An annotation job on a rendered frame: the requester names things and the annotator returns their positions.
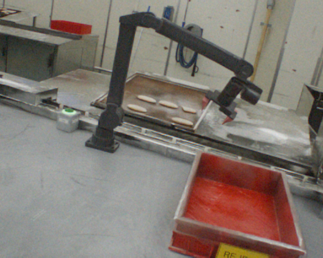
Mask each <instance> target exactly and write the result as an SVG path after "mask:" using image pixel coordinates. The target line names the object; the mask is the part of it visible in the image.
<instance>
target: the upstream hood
mask: <svg viewBox="0 0 323 258"><path fill-rule="evenodd" d="M57 91H58V87H56V86H53V85H52V86H50V85H47V84H43V83H41V82H38V81H33V80H29V79H26V78H23V77H18V76H15V75H12V74H7V73H4V72H1V71H0V95H4V96H8V97H10V98H13V99H16V100H20V101H24V102H26V103H29V104H33V105H37V104H41V103H42V100H43V99H46V98H47V99H48V100H52V101H57Z"/></svg>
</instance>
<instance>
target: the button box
mask: <svg viewBox="0 0 323 258"><path fill-rule="evenodd" d="M79 118H80V113H79V112H76V113H75V114H71V115H70V114H65V113H63V112H62V111H60V112H58V116H57V129H59V130H62V131H65V132H68V133H71V132H72V131H75V130H77V129H80V124H81V123H80V122H79Z"/></svg>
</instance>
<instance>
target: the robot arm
mask: <svg viewBox="0 0 323 258"><path fill-rule="evenodd" d="M118 23H120V24H119V35H118V42H117V46H116V53H115V57H114V63H113V67H112V72H111V79H110V86H109V90H108V96H107V99H106V108H105V109H104V110H103V111H102V112H101V114H100V118H99V119H98V125H96V127H95V132H94V133H93V135H92V136H91V137H90V138H89V139H88V140H87V141H86V142H85V146H86V147H89V148H93V149H97V150H99V151H103V152H108V153H111V154H113V153H115V152H116V150H117V149H118V148H119V146H120V143H119V142H116V141H114V139H115V135H113V132H114V129H115V128H117V127H118V126H121V125H122V123H123V122H124V120H123V117H124V108H123V107H122V104H123V100H124V92H125V87H126V81H127V74H128V70H129V64H130V58H131V53H132V47H133V43H134V39H135V33H136V29H137V27H138V26H139V27H142V28H152V29H154V30H155V32H156V33H158V34H160V35H162V36H164V37H168V38H169V39H171V40H173V41H175V42H177V43H179V44H181V45H182V46H184V47H186V48H188V49H190V50H192V51H194V52H196V53H198V54H200V55H202V56H204V57H207V58H208V59H210V60H212V61H214V62H216V63H218V64H220V65H222V66H224V67H225V68H227V69H229V70H230V71H232V72H233V73H234V75H235V76H233V77H231V79H230V80H229V82H228V83H227V84H226V85H225V87H224V88H223V90H222V92H219V91H218V90H215V91H214V92H212V91H210V90H209V91H208V92H207V93H206V95H205V97H204V98H203V99H202V110H203V109H204V108H205V107H204V106H205V105H206V104H207V102H208V101H210V100H211V101H213V102H214V103H215V104H217V105H219V106H220V108H219V109H218V110H219V111H221V112H223V113H224V114H226V115H227V118H226V119H225V120H224V121H223V123H222V125H223V124H224V123H226V122H230V121H233V120H234V119H235V117H236V116H237V113H238V111H237V110H236V109H235V108H236V106H237V103H235V102H234V100H235V99H236V97H237V95H238V94H239V92H240V98H241V99H243V100H245V101H247V102H249V103H250V104H252V105H256V104H257V103H258V100H259V99H260V97H261V94H262V93H263V90H262V89H261V88H260V87H259V86H257V85H255V84H254V83H253V82H251V81H250V80H248V79H247V78H250V77H251V76H252V74H253V72H254V67H253V66H252V65H251V64H250V63H249V62H248V61H246V60H245V59H243V58H241V57H238V56H236V55H234V54H233V53H231V52H229V51H227V50H225V49H223V48H221V47H219V46H217V45H216V44H214V43H212V42H210V41H208V40H207V39H204V38H203V37H200V36H198V35H197V34H195V33H193V32H191V31H188V30H187V29H184V28H182V27H181V26H178V25H177V24H175V23H173V22H171V21H168V20H167V19H165V18H163V17H162V18H161V19H160V18H158V17H157V15H156V14H154V13H152V12H139V13H135V14H130V15H124V16H120V17H119V22H118ZM202 110H201V111H202Z"/></svg>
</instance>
